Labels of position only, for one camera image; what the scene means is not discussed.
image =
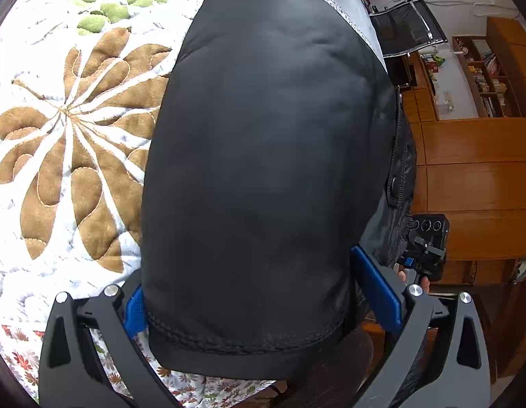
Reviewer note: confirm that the white wall socket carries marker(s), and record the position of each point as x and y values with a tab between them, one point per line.
449	102

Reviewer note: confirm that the person's right hand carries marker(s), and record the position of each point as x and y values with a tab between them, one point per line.
424	285

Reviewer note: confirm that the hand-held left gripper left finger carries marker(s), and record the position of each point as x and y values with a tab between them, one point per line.
135	310

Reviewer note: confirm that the wooden desk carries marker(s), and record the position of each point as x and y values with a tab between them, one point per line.
420	106

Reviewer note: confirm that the wooden wardrobe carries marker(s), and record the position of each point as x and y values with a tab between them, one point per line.
480	157

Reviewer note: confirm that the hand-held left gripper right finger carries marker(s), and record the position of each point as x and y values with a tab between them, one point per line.
378	284

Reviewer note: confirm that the black office chair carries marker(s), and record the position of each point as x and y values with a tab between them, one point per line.
399	29

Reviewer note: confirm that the wooden wall shelf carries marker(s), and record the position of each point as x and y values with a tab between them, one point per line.
488	76

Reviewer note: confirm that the black pants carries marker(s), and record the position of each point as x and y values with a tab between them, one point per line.
263	170

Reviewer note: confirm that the floral quilted bedspread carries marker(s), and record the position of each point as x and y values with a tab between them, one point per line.
76	136

